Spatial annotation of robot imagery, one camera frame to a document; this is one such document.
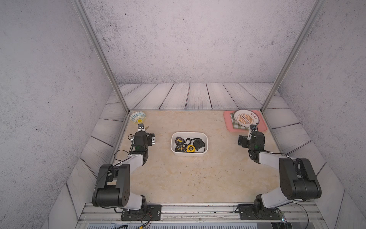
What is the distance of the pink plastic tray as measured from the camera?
110 cm

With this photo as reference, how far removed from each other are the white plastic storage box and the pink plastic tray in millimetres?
232

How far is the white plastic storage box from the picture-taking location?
952 millimetres
